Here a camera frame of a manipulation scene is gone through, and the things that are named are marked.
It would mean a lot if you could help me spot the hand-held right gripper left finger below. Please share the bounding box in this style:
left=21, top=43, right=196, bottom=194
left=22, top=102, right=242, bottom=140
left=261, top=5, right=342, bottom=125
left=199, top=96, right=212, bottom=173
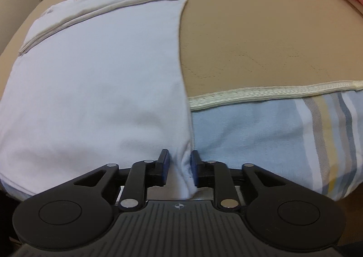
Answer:
left=72, top=149, right=171, bottom=212

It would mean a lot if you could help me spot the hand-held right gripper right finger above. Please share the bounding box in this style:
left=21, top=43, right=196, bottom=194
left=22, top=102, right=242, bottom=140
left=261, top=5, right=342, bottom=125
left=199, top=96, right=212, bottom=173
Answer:
left=190, top=150, right=287, bottom=209

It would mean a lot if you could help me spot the white t-shirt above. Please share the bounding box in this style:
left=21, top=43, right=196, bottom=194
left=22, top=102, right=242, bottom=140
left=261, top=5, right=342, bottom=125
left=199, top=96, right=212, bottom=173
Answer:
left=0, top=0, right=195, bottom=201

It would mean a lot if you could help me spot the striped light blue bed sheet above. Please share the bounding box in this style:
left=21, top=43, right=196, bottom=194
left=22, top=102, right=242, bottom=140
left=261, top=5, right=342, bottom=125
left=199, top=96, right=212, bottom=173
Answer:
left=189, top=87, right=363, bottom=202

